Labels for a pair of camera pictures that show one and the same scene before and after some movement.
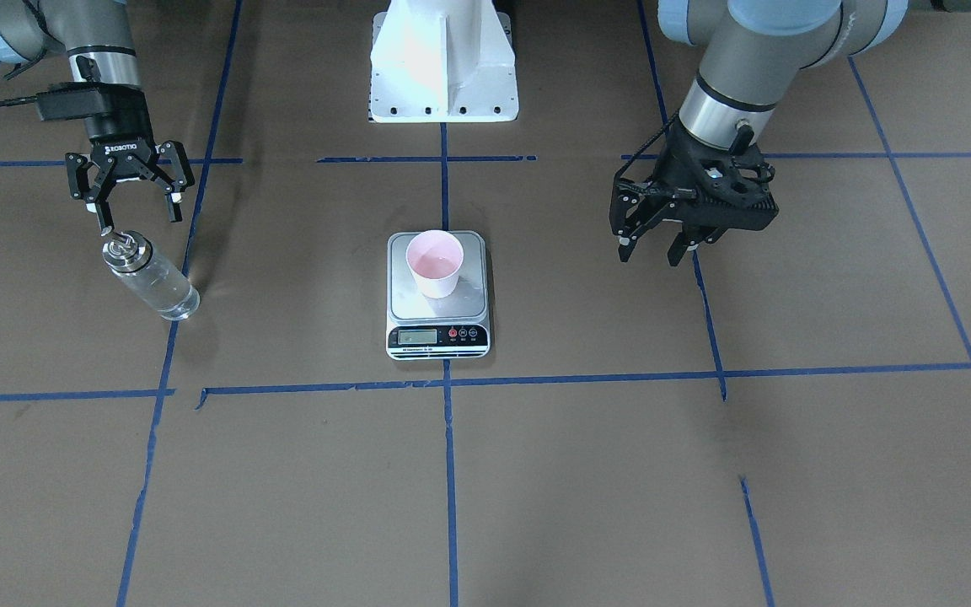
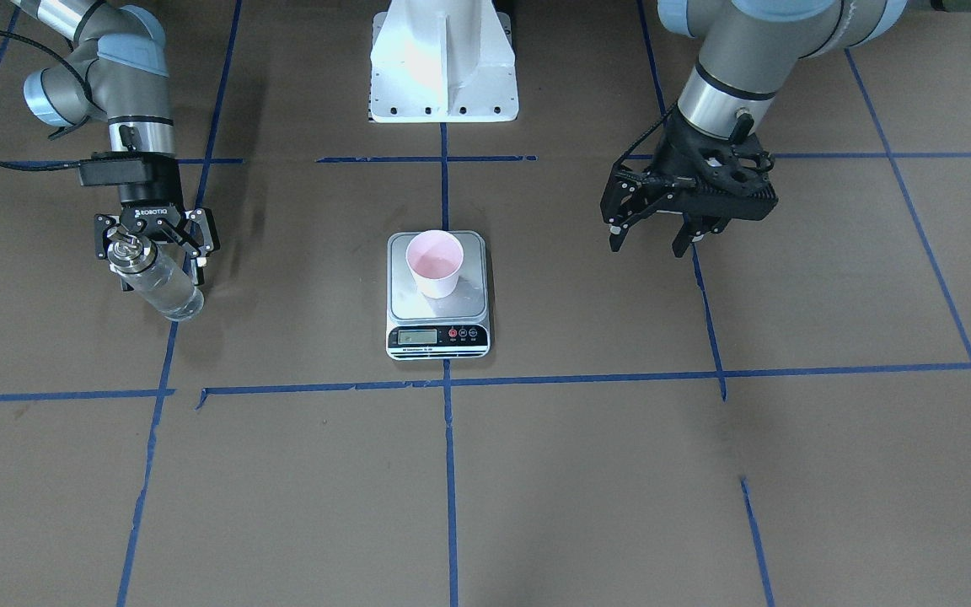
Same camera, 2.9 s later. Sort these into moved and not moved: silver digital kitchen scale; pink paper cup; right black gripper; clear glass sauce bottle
Moved: right black gripper
Not moved: pink paper cup; clear glass sauce bottle; silver digital kitchen scale
